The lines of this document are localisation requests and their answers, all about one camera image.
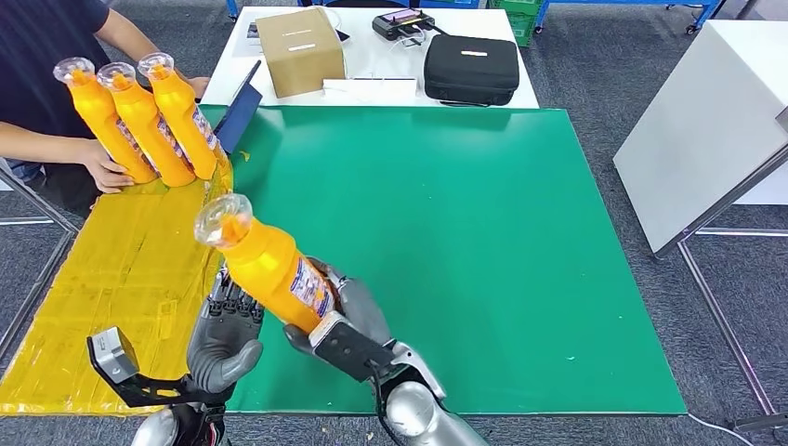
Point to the black carrying case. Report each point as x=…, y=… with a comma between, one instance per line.
x=471, y=68

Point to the grey metal table legs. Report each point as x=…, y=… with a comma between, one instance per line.
x=739, y=232

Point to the person's left hand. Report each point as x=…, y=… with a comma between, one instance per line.
x=198, y=87

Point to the person's right forearm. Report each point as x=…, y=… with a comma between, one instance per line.
x=43, y=144

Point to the orange bottle with clear cap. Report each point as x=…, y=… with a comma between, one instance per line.
x=101, y=117
x=181, y=114
x=144, y=123
x=265, y=264

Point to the grey metal frame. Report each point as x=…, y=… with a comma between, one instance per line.
x=24, y=220

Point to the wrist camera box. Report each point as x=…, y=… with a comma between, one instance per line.
x=111, y=357
x=351, y=351

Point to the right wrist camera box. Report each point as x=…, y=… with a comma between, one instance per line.
x=351, y=351

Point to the black phone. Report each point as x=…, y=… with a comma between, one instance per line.
x=343, y=36

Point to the dark blue tablet case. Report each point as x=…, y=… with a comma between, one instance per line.
x=240, y=114

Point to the person's right hand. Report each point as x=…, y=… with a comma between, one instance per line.
x=101, y=169

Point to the yellow taped sheet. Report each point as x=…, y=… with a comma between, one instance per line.
x=111, y=277

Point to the person's left forearm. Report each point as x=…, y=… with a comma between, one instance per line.
x=132, y=43

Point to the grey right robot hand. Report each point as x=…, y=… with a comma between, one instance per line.
x=363, y=308

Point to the person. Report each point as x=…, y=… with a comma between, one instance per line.
x=37, y=49

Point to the green plastic crate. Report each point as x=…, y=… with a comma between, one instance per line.
x=522, y=24

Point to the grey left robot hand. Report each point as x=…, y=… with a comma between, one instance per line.
x=221, y=344

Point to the black remote controller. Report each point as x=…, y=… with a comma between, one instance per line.
x=402, y=23

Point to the white side table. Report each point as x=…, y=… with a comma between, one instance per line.
x=696, y=129

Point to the brown cardboard box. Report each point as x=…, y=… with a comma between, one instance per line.
x=302, y=55

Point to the green work table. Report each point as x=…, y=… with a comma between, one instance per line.
x=431, y=184

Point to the printed paper sheet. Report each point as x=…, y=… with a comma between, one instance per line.
x=248, y=40

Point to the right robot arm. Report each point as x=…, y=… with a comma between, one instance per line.
x=412, y=418

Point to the white flat box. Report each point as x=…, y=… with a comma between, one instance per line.
x=372, y=91

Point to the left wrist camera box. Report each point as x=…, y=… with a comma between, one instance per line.
x=111, y=357

